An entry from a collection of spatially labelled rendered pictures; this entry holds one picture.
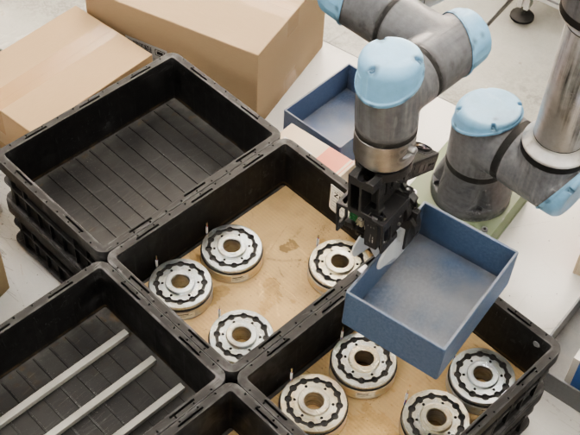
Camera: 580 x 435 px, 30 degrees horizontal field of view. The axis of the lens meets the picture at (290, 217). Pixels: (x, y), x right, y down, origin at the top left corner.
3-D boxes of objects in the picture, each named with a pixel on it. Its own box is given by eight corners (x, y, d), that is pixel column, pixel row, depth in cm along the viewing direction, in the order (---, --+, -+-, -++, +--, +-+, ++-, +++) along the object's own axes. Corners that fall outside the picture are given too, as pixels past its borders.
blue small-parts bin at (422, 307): (417, 231, 157) (424, 199, 151) (508, 282, 151) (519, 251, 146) (340, 322, 146) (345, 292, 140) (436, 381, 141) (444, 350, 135)
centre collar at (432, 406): (431, 398, 162) (431, 396, 162) (458, 417, 160) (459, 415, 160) (412, 420, 160) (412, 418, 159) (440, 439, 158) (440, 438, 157)
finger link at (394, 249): (364, 284, 145) (366, 237, 138) (388, 257, 148) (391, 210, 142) (384, 294, 144) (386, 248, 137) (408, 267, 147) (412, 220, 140)
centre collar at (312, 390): (316, 382, 163) (316, 380, 163) (337, 405, 161) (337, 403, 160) (290, 399, 161) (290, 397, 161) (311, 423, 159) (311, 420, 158)
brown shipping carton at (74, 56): (84, 65, 231) (75, 4, 219) (156, 113, 223) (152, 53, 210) (-29, 138, 216) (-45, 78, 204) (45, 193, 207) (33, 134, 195)
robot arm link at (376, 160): (376, 98, 132) (433, 125, 128) (375, 127, 135) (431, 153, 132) (341, 133, 128) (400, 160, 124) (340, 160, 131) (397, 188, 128)
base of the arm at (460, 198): (460, 148, 211) (468, 112, 203) (526, 188, 205) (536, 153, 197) (413, 192, 203) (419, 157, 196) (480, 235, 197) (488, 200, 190)
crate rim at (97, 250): (173, 59, 203) (173, 49, 201) (285, 144, 190) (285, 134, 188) (-7, 163, 184) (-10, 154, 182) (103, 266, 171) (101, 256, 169)
